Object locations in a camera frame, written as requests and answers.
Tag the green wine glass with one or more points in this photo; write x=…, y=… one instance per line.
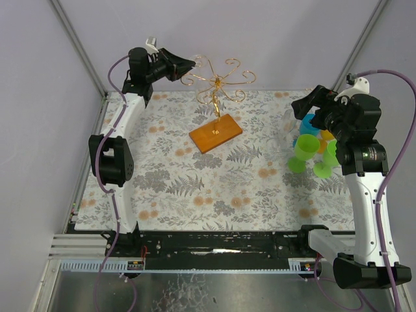
x=329, y=161
x=305, y=149

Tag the right grey cable duct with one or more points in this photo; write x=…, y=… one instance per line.
x=306, y=265

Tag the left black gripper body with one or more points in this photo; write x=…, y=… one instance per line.
x=171, y=65

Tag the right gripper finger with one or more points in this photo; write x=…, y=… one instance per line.
x=302, y=106
x=320, y=96

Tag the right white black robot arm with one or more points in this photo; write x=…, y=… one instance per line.
x=352, y=119

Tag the orange wooden rack base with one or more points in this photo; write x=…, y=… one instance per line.
x=215, y=133

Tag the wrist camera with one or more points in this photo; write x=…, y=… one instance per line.
x=151, y=45
x=358, y=85

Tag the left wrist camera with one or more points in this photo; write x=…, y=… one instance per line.
x=151, y=45

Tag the left grey cable duct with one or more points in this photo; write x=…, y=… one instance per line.
x=110, y=266

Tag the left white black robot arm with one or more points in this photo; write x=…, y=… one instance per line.
x=110, y=156

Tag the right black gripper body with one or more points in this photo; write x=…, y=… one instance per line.
x=319, y=106

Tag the orange wine glass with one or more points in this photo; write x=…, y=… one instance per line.
x=324, y=138

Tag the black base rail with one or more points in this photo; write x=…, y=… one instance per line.
x=210, y=250

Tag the blue wine glass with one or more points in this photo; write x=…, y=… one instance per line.
x=306, y=126

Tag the floral table mat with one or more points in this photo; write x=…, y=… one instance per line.
x=244, y=184

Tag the grey cable duct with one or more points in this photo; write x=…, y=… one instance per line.
x=110, y=266
x=306, y=265

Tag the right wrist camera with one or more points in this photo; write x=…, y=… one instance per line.
x=358, y=85

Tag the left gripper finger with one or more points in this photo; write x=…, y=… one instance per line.
x=176, y=60
x=181, y=70

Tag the gold wire glass rack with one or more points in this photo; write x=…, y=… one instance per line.
x=216, y=83

